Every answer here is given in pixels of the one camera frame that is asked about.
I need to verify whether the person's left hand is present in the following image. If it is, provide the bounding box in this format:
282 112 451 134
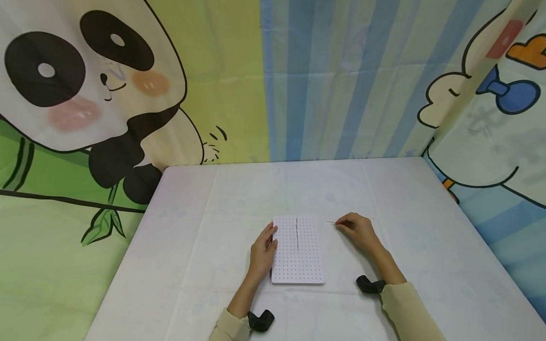
248 222 279 285

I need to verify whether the person's right hand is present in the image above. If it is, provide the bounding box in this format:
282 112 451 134
335 212 385 259

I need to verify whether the white perforated board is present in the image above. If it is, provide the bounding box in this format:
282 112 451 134
271 216 326 286

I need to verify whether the person's left forearm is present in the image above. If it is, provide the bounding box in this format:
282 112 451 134
209 277 263 341

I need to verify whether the person's right forearm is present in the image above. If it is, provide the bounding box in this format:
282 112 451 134
369 246 448 341

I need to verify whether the black wrist band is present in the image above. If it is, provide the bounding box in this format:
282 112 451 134
356 275 387 295
247 309 275 332

